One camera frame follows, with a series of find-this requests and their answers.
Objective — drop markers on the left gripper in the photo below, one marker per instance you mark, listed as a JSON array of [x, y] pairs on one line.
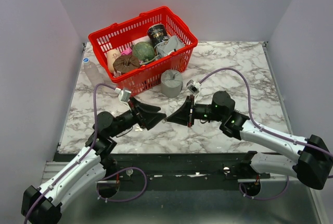
[[149, 118]]

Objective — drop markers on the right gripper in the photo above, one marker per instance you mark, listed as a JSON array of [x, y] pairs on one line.
[[182, 116]]

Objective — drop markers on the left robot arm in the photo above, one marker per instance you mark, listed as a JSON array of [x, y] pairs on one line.
[[43, 204]]

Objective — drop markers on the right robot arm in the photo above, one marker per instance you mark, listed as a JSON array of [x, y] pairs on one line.
[[308, 158]]

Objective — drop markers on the red plastic shopping basket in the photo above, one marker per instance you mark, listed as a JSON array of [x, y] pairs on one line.
[[126, 34]]

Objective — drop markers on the grey taped cylinder roll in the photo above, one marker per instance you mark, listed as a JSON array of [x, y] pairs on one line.
[[171, 83]]

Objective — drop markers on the brown fabric pouch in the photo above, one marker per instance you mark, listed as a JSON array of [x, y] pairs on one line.
[[126, 63]]

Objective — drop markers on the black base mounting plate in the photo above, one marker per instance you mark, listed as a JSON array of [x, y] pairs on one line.
[[178, 172]]

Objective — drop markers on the green round melon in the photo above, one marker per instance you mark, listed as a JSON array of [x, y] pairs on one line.
[[143, 51]]

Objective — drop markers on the pink small box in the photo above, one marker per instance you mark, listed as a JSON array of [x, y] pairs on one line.
[[127, 51]]

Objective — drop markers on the clear plastic water bottle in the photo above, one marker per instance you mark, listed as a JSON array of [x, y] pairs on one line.
[[92, 72]]

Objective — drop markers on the grey wrapped bundle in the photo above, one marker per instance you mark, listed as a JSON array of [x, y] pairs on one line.
[[173, 44]]

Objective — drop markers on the black printed can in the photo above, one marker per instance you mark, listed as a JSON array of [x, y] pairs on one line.
[[157, 34]]

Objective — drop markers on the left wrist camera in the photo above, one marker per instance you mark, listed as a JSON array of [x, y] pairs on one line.
[[123, 94]]

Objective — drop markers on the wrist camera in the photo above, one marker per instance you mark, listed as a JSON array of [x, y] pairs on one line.
[[194, 87], [123, 94]]

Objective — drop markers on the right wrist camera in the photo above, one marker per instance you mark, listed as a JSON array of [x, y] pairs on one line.
[[194, 87]]

